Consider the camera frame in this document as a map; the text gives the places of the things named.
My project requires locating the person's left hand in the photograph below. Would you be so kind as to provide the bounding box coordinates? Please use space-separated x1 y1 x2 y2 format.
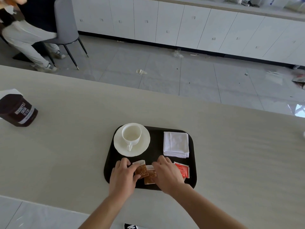
108 158 141 198

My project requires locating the person's right hand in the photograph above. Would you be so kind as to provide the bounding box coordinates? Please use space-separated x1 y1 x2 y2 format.
152 155 189 195

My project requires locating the brown packet with white top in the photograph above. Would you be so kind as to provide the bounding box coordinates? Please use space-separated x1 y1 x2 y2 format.
132 160 147 176
144 165 157 185

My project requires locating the person's right forearm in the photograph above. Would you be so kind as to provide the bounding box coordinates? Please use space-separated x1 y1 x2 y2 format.
167 185 249 229

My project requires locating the person's left forearm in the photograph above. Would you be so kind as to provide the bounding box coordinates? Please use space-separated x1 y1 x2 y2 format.
77 192 137 229

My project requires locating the black plastic tray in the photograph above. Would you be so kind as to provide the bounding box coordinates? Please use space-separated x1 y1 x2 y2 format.
104 126 197 191

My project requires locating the red sauce packet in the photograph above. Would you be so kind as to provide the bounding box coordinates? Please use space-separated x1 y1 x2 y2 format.
173 162 190 180

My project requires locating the white folded napkin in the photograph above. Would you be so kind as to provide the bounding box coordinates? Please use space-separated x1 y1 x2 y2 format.
163 132 190 159

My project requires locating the white saucer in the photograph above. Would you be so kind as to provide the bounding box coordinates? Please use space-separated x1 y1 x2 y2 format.
113 123 151 157

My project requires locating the white cup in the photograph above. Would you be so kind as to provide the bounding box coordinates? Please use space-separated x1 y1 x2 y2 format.
122 124 142 151

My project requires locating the brown cocoa container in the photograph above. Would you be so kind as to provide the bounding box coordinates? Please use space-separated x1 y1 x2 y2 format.
0 94 38 127

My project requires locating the white cabinet row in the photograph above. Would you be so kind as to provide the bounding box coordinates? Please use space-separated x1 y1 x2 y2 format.
71 0 305 67

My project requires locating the crumpled litter pile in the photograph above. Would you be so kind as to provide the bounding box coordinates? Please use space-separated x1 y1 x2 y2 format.
292 73 305 90

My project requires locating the grey chair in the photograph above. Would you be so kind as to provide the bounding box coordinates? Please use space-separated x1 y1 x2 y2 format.
39 0 89 70

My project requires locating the clutter on cabinet counter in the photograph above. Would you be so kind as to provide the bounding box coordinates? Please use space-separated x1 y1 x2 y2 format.
224 0 305 13

